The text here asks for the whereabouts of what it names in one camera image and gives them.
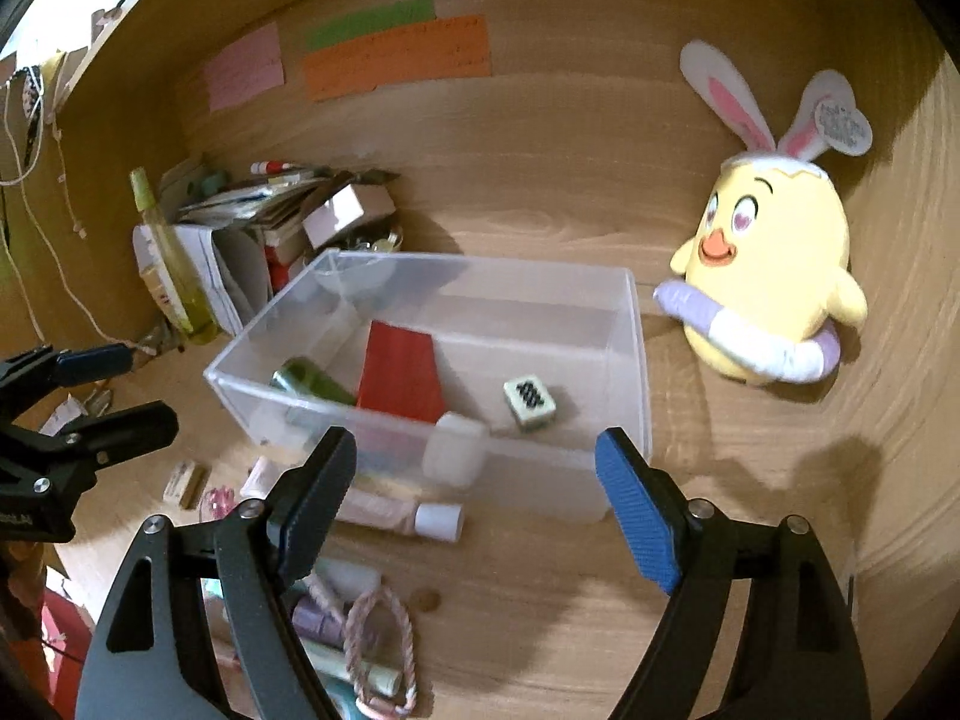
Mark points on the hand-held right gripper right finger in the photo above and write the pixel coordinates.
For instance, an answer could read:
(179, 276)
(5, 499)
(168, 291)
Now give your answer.
(637, 510)

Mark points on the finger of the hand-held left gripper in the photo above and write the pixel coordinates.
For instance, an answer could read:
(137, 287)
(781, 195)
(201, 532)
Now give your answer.
(127, 427)
(90, 364)

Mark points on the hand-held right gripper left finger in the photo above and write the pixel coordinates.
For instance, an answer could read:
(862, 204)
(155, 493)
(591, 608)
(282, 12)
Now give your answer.
(313, 499)

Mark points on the clear pink hair clip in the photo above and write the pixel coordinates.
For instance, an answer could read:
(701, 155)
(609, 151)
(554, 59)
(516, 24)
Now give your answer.
(219, 504)

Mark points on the purple tube with black cap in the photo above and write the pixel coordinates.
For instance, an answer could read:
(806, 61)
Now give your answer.
(319, 619)

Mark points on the pink tube with white cap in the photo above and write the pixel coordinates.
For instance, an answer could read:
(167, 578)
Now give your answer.
(435, 521)

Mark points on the pale green tube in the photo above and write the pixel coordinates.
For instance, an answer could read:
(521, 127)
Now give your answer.
(352, 671)

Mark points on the clear plastic box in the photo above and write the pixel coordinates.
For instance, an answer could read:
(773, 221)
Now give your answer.
(525, 330)

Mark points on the small white tube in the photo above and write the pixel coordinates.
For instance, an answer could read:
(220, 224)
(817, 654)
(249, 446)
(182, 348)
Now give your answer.
(259, 476)

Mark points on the small beige eraser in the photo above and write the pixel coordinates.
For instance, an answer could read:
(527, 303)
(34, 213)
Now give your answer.
(184, 484)

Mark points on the white tube with yellow label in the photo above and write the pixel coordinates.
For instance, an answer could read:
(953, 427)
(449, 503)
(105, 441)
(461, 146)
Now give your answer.
(155, 279)

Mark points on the dark green tube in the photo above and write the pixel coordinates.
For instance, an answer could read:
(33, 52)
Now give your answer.
(307, 381)

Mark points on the yellow-green spray bottle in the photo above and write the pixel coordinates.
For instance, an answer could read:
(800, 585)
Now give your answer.
(187, 292)

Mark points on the red cloth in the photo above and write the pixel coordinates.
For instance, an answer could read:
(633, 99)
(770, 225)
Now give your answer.
(64, 630)

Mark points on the red flat box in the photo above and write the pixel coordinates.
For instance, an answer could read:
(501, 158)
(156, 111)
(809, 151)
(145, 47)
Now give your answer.
(397, 375)

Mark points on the white earbud case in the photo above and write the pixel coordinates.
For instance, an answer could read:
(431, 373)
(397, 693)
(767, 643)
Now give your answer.
(454, 446)

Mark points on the mahjong tile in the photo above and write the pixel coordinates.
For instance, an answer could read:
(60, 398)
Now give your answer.
(529, 401)

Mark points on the red and white small box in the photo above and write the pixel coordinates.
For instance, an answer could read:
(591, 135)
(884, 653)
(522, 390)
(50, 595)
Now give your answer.
(281, 255)

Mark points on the clear plastic bowl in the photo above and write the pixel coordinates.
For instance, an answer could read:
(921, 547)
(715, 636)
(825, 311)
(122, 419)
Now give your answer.
(352, 277)

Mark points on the stack of papers and booklets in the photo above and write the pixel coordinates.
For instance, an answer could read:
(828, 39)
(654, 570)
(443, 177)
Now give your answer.
(247, 202)

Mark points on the red marker pen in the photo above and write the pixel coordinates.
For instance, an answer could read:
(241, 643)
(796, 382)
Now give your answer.
(274, 166)

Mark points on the small white cardboard box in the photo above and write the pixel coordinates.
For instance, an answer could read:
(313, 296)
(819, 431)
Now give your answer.
(337, 217)

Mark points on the yellow chick plush toy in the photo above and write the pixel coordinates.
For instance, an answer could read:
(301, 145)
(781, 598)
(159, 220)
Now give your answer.
(780, 240)

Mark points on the black binder clip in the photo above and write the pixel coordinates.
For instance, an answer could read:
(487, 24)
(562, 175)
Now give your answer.
(375, 178)

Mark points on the pink paper note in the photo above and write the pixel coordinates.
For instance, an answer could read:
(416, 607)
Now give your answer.
(244, 67)

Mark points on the orange paper note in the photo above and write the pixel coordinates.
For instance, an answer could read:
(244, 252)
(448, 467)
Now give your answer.
(397, 56)

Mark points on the green paper strip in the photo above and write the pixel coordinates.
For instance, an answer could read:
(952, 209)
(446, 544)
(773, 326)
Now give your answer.
(367, 22)

